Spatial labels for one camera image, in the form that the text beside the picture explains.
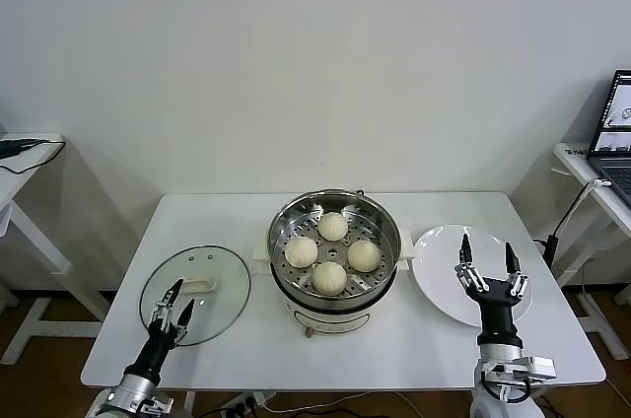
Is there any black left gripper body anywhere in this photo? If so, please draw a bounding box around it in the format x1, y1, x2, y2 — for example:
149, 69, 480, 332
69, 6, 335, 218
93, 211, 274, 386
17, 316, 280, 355
124, 320, 175, 385

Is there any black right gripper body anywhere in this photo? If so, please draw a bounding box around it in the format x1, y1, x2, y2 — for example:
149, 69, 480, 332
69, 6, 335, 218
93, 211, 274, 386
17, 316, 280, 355
465, 278, 525, 347

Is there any green hand tool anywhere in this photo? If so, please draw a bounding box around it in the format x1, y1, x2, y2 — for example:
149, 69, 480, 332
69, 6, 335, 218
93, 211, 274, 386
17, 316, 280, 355
0, 138, 29, 159

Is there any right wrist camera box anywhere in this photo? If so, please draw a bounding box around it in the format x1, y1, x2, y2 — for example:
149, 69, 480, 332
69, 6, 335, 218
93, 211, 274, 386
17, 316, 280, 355
475, 356, 557, 402

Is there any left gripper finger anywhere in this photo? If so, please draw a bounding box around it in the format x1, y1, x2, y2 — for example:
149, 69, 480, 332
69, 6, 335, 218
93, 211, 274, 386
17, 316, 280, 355
169, 298, 195, 343
151, 278, 184, 326

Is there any white side table with laptop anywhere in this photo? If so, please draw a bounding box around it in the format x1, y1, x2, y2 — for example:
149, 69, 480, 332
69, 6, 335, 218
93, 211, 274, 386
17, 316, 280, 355
551, 141, 631, 360

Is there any white power strip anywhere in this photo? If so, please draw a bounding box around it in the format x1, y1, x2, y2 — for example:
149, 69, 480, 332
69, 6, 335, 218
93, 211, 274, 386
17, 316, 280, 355
219, 390, 277, 414

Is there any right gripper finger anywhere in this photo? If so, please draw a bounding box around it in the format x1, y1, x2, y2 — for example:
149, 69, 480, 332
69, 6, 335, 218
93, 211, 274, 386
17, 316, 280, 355
505, 241, 531, 299
454, 234, 488, 294

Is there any round glass pot lid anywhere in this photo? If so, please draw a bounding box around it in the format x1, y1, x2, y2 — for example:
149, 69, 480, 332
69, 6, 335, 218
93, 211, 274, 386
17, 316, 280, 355
139, 244, 251, 348

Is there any white ceramic plate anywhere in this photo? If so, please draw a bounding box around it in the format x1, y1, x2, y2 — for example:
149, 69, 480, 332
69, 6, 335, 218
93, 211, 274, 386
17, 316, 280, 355
411, 224, 535, 329

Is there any laptop charger cable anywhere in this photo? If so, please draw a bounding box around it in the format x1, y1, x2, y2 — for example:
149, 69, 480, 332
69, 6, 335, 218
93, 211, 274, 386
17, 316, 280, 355
531, 177, 612, 264

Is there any white steamed baozi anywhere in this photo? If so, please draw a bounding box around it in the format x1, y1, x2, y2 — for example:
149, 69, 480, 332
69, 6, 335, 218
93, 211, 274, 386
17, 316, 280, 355
284, 236, 319, 269
347, 240, 382, 273
317, 212, 349, 242
313, 260, 347, 296

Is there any thin black tool cable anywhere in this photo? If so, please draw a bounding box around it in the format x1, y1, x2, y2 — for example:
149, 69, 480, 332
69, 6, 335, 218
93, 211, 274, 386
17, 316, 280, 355
0, 139, 66, 175

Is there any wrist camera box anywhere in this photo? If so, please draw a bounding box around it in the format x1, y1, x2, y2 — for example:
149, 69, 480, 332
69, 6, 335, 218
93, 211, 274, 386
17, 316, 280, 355
475, 356, 557, 402
132, 395, 174, 414

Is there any grey open laptop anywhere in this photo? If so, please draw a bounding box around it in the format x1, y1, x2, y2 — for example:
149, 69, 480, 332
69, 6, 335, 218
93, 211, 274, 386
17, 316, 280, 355
586, 68, 631, 198

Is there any perforated steel steamer basket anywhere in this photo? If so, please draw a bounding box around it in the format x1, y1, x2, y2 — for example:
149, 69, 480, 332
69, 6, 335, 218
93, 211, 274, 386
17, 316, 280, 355
251, 189, 416, 301

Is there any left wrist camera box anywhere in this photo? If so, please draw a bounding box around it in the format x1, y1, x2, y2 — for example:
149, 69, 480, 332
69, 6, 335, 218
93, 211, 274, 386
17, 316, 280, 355
132, 395, 174, 414

